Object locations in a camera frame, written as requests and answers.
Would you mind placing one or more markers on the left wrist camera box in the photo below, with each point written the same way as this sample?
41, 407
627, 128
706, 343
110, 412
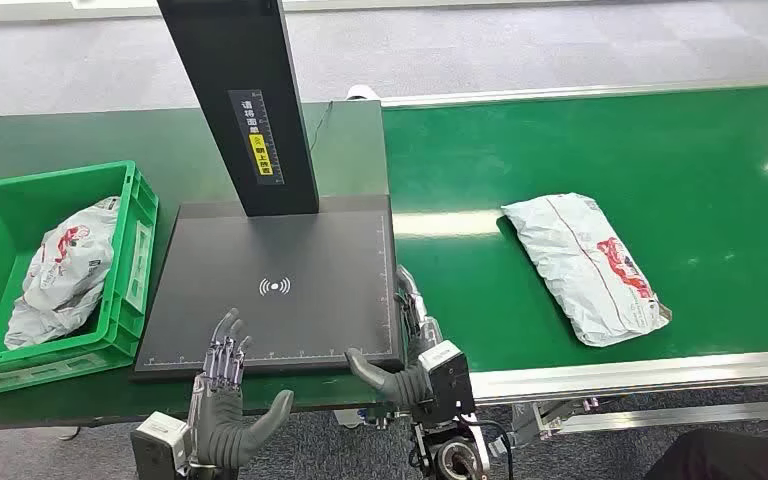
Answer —
159, 444

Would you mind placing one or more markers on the metal conveyor bracket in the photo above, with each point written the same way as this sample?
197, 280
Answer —
533, 420

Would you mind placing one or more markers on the white round object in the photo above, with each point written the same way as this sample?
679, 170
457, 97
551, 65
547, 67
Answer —
361, 93

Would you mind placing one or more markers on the black yellow ruler label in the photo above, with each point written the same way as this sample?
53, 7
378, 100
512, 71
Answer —
257, 136

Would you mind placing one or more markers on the person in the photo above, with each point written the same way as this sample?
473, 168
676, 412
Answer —
722, 460

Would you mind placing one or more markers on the crumpled grey courier bag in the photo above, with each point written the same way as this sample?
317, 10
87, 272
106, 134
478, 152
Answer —
66, 278

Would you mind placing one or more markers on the grey courier bag red print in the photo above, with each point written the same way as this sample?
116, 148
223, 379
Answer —
583, 265

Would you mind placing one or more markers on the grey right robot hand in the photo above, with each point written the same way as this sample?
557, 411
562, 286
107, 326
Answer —
400, 387

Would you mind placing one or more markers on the aluminium conveyor support beam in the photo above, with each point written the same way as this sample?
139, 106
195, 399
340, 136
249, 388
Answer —
675, 416

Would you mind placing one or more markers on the thin aluminium conveyor side rail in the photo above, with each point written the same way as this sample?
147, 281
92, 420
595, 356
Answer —
556, 94

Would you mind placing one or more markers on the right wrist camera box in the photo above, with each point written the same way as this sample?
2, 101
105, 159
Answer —
449, 381

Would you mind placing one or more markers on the green plastic crate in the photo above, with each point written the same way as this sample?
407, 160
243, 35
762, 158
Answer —
129, 291

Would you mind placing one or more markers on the metal bolted end fitting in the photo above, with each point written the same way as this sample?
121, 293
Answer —
371, 418

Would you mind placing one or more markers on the green conveyor belt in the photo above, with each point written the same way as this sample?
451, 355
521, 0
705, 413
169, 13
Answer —
556, 152

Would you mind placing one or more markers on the black scanning machine with post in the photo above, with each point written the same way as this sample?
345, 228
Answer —
291, 265

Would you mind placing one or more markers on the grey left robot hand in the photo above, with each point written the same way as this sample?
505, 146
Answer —
222, 430

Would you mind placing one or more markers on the wide aluminium conveyor side rail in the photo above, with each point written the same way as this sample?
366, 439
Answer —
622, 378

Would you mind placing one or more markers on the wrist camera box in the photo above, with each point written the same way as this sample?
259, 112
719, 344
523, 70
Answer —
449, 381
159, 444

